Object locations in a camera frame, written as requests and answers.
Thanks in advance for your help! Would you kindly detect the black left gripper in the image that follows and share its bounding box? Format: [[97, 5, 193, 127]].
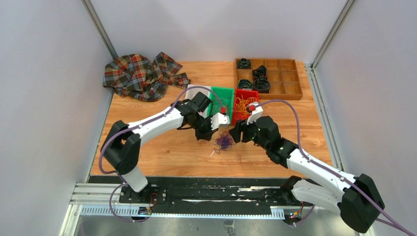
[[192, 114, 219, 142]]

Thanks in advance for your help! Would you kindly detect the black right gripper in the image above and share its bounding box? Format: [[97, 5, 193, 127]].
[[229, 114, 269, 150]]

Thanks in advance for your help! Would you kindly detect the coloured wire bundle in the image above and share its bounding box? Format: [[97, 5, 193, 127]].
[[213, 131, 237, 155]]

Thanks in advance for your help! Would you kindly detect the yellow wire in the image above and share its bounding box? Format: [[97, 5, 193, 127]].
[[235, 96, 251, 119], [242, 96, 259, 108]]

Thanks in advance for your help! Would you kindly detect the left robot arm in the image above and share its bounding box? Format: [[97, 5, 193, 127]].
[[100, 92, 218, 203]]

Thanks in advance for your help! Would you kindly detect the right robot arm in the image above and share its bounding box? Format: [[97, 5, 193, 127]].
[[229, 116, 385, 233]]

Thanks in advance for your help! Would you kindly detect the red plastic bin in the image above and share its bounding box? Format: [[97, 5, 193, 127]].
[[232, 89, 259, 125]]

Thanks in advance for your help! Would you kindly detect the green plastic bin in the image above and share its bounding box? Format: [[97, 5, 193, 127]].
[[208, 87, 235, 124]]

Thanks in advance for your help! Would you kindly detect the white plastic bin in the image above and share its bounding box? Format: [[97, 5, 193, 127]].
[[184, 84, 213, 118]]

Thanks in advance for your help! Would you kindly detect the wooden compartment tray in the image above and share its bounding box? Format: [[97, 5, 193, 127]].
[[234, 58, 303, 100]]

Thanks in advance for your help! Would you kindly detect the plaid flannel shirt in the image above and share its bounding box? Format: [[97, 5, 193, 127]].
[[102, 52, 191, 102]]

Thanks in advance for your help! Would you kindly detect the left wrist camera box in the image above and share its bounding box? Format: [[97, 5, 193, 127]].
[[210, 113, 231, 130]]

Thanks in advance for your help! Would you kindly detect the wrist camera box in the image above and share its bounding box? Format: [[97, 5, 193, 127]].
[[246, 102, 263, 125], [210, 113, 231, 130]]

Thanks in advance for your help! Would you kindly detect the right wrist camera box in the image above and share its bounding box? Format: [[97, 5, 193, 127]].
[[246, 102, 263, 125]]

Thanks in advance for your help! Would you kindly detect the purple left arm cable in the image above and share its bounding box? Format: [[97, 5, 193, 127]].
[[98, 85, 227, 224]]

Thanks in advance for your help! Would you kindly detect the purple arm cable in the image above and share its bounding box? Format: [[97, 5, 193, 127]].
[[98, 85, 227, 224], [247, 99, 417, 236]]

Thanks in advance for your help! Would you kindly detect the black coiled cable lower-right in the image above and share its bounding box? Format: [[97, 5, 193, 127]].
[[252, 78, 271, 94]]

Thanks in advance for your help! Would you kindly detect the black coiled cable middle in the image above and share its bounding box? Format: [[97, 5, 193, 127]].
[[251, 65, 268, 81]]

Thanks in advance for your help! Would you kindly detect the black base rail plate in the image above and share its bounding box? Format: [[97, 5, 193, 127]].
[[110, 177, 311, 217]]

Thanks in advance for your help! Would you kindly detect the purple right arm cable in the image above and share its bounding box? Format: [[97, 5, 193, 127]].
[[247, 99, 417, 236]]

